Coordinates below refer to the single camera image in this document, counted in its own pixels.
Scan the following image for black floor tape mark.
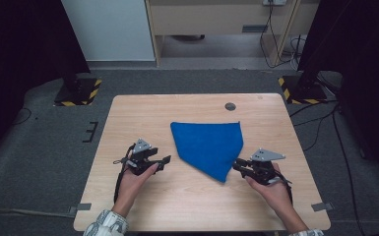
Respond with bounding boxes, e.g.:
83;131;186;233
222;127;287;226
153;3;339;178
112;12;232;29
82;121;99;144

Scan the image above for hand-held gripper black cable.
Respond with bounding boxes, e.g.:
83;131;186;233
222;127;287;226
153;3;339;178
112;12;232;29
277;173;293;205
112;144;136;205

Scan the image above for black stand base yellow stripes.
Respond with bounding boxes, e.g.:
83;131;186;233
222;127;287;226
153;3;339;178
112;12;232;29
278;70;329;105
52;70;102;107

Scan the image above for right hand-held gripper black cable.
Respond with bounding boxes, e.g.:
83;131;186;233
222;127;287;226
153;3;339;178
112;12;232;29
277;173;293;205

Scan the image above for person's left hand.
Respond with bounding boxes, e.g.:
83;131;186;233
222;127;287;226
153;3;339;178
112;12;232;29
111;161;160;218

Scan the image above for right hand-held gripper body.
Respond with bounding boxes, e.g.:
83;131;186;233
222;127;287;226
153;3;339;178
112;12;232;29
245;147;286;186

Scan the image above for long black floor cable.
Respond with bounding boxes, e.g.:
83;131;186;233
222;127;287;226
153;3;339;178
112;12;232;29
331;102;367;236

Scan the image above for left hand-held gripper black cable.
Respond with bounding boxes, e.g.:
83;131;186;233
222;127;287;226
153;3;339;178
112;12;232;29
112;144;136;205

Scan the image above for thin black floor cable loop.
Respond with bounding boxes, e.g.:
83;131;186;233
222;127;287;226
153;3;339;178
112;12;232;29
13;107;33;126

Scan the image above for light wooden cabinet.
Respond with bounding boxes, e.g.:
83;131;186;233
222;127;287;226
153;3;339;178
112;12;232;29
144;0;321;68

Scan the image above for white power strip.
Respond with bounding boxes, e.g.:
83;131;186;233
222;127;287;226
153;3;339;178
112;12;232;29
262;0;288;7

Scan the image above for grey floor cable cover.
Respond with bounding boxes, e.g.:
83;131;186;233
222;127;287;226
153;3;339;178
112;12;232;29
0;207;77;220

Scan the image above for person's right hand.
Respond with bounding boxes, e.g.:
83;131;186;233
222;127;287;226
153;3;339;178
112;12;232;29
244;162;296;216

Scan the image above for white panel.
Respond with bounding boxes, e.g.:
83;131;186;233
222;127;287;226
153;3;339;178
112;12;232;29
60;0;156;62

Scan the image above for blue cloth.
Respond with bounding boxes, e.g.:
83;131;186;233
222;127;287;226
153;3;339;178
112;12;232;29
169;121;245;184

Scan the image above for black cable at cabinet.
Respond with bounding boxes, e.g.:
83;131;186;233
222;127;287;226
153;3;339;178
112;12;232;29
259;0;298;69

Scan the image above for black curtain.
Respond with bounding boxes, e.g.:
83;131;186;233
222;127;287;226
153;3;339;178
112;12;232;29
0;0;92;171
296;0;379;180

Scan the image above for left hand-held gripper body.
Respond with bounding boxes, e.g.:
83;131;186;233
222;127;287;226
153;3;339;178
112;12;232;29
112;138;156;177

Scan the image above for white cable bundle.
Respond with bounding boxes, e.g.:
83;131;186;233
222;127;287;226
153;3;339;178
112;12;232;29
280;33;308;72

